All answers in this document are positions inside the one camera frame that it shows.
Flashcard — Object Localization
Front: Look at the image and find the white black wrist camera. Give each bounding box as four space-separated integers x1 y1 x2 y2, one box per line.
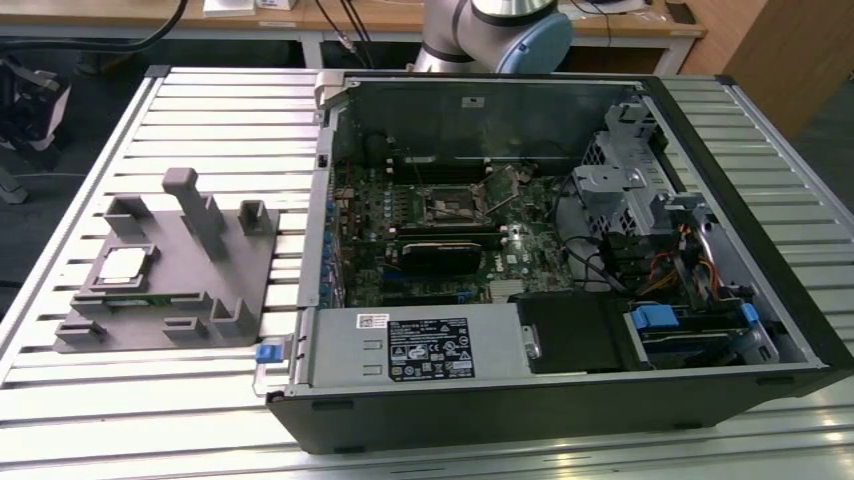
10 67 74 151

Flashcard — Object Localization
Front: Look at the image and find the hard disk in blue carrier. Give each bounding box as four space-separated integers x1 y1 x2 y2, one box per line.
623 299 783 370

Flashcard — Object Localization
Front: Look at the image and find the small silver heat sink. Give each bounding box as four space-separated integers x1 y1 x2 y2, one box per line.
489 279 530 305

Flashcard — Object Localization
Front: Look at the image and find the black graphics card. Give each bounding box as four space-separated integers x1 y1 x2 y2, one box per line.
398 241 483 275

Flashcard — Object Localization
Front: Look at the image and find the CPU socket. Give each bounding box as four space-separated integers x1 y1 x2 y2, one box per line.
417 182 494 225

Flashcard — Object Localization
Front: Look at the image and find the white cardboard box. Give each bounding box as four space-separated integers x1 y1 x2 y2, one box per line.
202 0 259 19

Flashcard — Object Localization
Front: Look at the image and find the black plastic drive cover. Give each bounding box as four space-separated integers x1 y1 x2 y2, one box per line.
514 292 654 376

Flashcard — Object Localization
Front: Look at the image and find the black PC case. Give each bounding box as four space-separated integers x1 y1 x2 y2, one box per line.
264 69 854 456

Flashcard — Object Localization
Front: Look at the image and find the thick black cable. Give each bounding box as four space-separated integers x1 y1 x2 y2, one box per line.
0 0 192 56

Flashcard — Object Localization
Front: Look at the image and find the black expansion slot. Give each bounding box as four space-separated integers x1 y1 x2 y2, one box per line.
380 292 473 308

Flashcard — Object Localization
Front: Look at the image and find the green motherboard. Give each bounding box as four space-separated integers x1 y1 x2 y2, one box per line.
328 158 581 309

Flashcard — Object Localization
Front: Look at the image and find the wooden cabinet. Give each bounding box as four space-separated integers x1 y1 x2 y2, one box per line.
683 0 854 144

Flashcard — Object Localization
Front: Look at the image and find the grey plastic bracket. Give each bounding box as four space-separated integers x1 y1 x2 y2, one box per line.
653 192 713 224

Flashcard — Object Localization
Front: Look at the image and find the grey parts rack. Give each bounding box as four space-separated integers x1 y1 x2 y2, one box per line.
51 167 282 355

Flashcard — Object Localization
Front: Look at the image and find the silver power supply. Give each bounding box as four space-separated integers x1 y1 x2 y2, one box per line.
284 307 537 387

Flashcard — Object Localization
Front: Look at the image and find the green RAM stick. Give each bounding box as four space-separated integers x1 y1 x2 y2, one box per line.
100 293 176 307

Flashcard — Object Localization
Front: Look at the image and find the grey case hinge bracket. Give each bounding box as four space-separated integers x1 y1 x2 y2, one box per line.
311 70 350 110

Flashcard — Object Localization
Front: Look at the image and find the wooden desk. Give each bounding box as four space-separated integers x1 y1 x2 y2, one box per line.
0 0 710 75

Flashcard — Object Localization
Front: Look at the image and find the coloured power wire bundle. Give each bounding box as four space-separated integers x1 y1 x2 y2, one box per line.
637 223 729 304

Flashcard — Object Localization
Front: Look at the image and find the metal drive cage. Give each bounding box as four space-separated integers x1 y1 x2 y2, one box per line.
570 102 677 237

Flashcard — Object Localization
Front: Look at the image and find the grey stand foot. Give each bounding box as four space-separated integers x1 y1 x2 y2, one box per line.
0 164 31 205

